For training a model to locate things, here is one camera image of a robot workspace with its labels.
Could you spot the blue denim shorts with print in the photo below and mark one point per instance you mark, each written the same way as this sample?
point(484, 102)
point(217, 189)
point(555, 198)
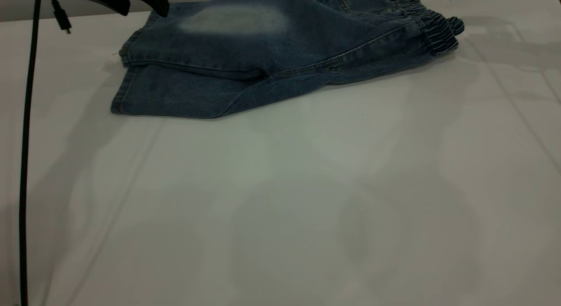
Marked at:
point(271, 47)

